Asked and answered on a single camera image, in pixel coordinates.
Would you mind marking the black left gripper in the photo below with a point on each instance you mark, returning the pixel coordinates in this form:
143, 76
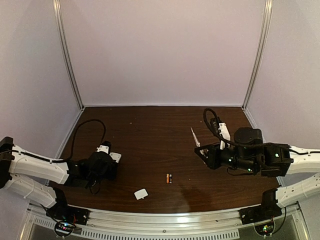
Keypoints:
113, 170

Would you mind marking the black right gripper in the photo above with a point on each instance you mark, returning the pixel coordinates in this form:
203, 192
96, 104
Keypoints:
213, 155

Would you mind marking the clear handle screwdriver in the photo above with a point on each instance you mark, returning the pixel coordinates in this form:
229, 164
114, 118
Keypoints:
197, 142

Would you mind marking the white remote control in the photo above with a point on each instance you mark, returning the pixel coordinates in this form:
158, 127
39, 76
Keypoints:
116, 157

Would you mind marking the white battery cover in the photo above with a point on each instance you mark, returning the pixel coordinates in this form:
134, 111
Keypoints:
141, 194

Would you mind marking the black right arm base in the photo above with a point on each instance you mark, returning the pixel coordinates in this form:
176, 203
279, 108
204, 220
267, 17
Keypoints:
259, 213

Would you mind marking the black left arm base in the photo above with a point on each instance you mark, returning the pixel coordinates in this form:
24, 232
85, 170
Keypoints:
69, 214

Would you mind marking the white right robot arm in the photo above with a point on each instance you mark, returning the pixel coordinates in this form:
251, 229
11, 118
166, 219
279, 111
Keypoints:
252, 156

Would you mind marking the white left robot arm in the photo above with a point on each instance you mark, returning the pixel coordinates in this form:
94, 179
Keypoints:
19, 167

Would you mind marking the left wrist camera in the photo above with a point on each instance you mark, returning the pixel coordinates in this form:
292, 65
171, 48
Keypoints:
104, 147

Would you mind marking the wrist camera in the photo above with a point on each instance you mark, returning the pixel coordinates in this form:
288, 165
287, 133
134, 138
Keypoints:
222, 131
104, 147

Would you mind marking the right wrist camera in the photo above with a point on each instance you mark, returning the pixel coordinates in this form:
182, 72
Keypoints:
222, 131

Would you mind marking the aluminium left floor rail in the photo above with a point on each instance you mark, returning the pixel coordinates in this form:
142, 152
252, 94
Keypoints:
64, 128

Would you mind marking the aluminium front rail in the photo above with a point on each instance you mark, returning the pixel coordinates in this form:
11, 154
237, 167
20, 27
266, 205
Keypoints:
210, 225

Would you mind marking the aluminium right corner post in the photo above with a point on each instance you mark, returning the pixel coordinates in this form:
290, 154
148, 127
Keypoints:
263, 37

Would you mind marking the aluminium corner post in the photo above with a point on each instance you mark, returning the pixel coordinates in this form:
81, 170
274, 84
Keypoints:
263, 37
66, 54

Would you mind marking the aluminium left corner post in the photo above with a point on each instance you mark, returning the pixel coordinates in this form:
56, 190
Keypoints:
66, 54

